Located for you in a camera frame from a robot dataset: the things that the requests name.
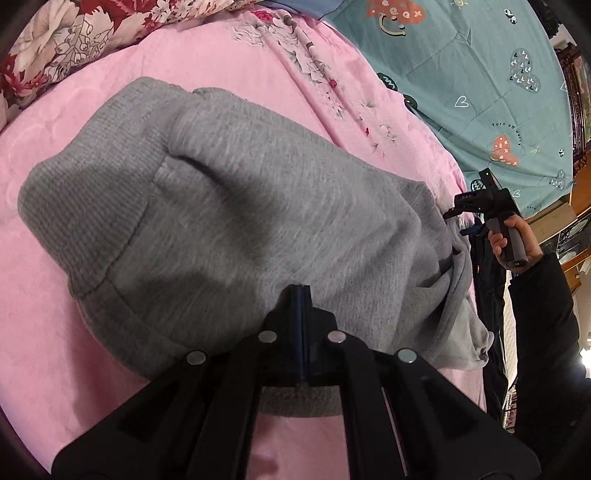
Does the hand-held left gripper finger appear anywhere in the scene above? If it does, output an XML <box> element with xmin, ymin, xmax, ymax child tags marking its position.
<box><xmin>51</xmin><ymin>284</ymin><xmax>304</xmax><ymax>480</ymax></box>
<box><xmin>302</xmin><ymin>285</ymin><xmax>542</xmax><ymax>480</ymax></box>

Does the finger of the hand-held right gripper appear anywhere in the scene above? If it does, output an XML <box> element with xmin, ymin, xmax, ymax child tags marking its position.
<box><xmin>443</xmin><ymin>203</ymin><xmax>481</xmax><ymax>237</ymax></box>

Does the grey sweatshirt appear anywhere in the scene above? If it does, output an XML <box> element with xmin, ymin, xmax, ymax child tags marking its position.
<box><xmin>17</xmin><ymin>76</ymin><xmax>495</xmax><ymax>417</ymax></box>

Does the person's right forearm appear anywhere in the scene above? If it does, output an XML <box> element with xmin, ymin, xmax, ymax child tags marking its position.
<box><xmin>507</xmin><ymin>253</ymin><xmax>583</xmax><ymax>462</ymax></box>

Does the person's right hand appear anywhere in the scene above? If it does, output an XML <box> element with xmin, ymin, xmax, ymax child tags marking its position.
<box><xmin>488</xmin><ymin>215</ymin><xmax>543</xmax><ymax>276</ymax></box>

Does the person's dark trouser leg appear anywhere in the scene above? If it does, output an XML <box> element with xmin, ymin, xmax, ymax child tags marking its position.
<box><xmin>469</xmin><ymin>220</ymin><xmax>513</xmax><ymax>430</ymax></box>

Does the dark wooden furniture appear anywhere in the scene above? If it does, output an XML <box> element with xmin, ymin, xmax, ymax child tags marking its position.
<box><xmin>526</xmin><ymin>18</ymin><xmax>591</xmax><ymax>296</ymax></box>

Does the teal heart print quilt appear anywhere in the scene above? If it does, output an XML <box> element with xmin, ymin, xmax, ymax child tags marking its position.
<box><xmin>277</xmin><ymin>0</ymin><xmax>575</xmax><ymax>214</ymax></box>

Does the pink floral bed sheet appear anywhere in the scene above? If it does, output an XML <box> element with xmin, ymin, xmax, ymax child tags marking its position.
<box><xmin>0</xmin><ymin>9</ymin><xmax>488</xmax><ymax>480</ymax></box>

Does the red floral pillow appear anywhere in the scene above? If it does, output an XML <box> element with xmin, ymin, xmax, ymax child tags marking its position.
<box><xmin>0</xmin><ymin>0</ymin><xmax>241</xmax><ymax>125</ymax></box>

